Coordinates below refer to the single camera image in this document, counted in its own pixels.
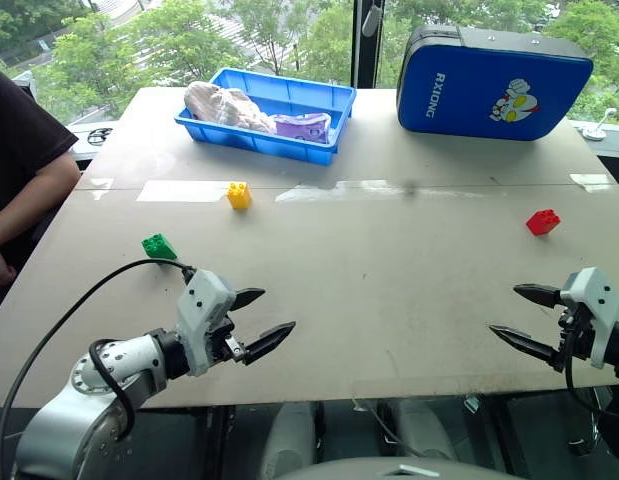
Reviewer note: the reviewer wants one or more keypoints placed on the yellow toy brick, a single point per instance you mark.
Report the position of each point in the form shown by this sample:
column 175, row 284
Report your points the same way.
column 239, row 196

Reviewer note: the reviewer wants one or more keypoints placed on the person's bare forearm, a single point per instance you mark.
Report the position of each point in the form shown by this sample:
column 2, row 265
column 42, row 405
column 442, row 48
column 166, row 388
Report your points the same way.
column 31, row 207

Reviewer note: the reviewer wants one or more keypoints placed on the green toy brick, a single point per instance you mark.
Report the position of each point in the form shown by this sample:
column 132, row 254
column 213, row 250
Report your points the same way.
column 159, row 246

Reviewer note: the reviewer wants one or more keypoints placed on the small white stand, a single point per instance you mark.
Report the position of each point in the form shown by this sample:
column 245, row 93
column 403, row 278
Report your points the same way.
column 594, row 132

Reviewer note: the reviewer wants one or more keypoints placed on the red toy brick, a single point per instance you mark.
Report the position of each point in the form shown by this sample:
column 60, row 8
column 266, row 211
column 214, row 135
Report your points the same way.
column 543, row 222

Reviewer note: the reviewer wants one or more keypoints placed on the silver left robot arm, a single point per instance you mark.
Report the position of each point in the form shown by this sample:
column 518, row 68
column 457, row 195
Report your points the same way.
column 89, row 395

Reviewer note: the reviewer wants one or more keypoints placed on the blue RXIONG carrying case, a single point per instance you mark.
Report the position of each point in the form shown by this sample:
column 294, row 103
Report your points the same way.
column 469, row 90

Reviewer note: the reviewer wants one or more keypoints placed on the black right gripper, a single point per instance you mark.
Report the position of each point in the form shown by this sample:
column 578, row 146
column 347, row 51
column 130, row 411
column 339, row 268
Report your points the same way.
column 576, row 341

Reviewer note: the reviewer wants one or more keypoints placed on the blue plastic bin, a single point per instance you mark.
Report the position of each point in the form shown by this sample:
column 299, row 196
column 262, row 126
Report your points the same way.
column 309, row 97

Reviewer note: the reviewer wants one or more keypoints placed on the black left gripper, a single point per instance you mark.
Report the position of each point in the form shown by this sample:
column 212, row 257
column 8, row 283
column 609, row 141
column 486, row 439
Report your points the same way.
column 221, row 346

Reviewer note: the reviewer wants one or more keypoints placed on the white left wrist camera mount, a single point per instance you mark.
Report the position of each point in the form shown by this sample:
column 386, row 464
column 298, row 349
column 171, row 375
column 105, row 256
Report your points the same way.
column 201, row 310

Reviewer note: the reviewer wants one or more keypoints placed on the black eyeglasses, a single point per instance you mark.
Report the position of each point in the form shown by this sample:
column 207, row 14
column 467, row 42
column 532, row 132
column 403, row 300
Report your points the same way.
column 100, row 134

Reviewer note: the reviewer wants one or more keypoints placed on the black window frame post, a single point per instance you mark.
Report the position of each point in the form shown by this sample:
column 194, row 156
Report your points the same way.
column 364, row 55

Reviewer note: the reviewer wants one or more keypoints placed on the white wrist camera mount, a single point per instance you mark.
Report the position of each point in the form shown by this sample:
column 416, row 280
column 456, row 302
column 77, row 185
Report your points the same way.
column 201, row 310
column 596, row 300

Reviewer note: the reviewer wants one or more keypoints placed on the wide grey rounded shape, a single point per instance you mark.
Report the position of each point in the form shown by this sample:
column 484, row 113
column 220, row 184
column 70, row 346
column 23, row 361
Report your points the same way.
column 389, row 470

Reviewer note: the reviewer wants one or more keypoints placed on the black rounded shape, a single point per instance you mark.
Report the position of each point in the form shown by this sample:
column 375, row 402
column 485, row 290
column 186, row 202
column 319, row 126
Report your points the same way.
column 614, row 430

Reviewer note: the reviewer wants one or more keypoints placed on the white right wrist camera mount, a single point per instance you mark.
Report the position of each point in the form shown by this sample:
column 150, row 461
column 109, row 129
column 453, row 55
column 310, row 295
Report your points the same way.
column 596, row 300

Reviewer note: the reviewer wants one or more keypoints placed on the purple plastic packet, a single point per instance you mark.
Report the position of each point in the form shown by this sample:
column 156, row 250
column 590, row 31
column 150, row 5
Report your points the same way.
column 304, row 127

